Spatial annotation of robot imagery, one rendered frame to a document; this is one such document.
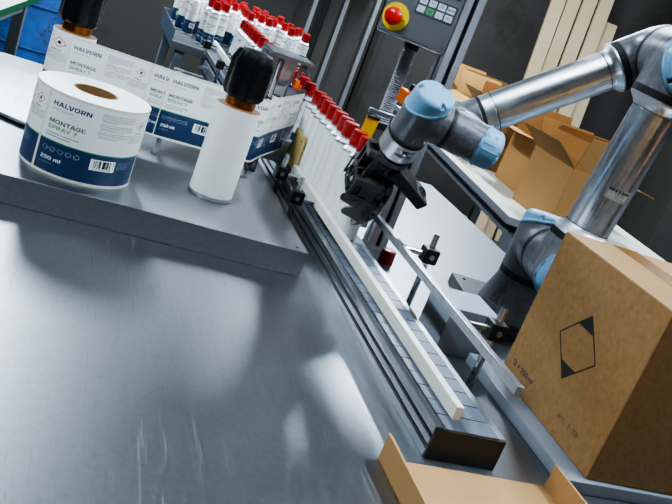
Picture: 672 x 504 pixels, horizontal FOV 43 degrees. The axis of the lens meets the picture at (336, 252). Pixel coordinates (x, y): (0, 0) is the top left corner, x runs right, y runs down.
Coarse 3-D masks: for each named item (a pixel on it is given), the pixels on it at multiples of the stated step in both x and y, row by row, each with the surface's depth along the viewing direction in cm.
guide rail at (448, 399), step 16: (304, 176) 198; (320, 208) 179; (336, 224) 169; (336, 240) 165; (352, 256) 156; (368, 272) 148; (368, 288) 145; (384, 304) 138; (400, 320) 132; (400, 336) 130; (416, 352) 124; (432, 368) 118; (432, 384) 117; (448, 400) 112
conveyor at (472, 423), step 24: (312, 216) 183; (360, 288) 150; (384, 288) 154; (408, 312) 147; (408, 360) 127; (432, 360) 131; (456, 384) 125; (432, 408) 115; (456, 432) 111; (480, 432) 113
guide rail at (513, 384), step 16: (384, 224) 164; (400, 240) 157; (416, 272) 146; (432, 288) 139; (448, 304) 133; (464, 320) 128; (480, 336) 124; (480, 352) 121; (496, 368) 116; (512, 384) 112
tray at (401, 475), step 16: (384, 448) 106; (384, 464) 105; (400, 464) 101; (416, 464) 109; (400, 480) 100; (416, 480) 105; (432, 480) 106; (448, 480) 108; (464, 480) 109; (480, 480) 111; (496, 480) 112; (512, 480) 114; (560, 480) 113; (400, 496) 99; (416, 496) 96; (432, 496) 103; (448, 496) 104; (464, 496) 106; (480, 496) 107; (496, 496) 109; (512, 496) 110; (528, 496) 112; (544, 496) 113; (560, 496) 112; (576, 496) 110
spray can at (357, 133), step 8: (352, 136) 178; (360, 136) 177; (352, 144) 178; (344, 152) 178; (344, 160) 178; (336, 168) 180; (336, 176) 180; (328, 184) 182; (336, 184) 180; (328, 192) 181; (328, 200) 181; (328, 208) 181
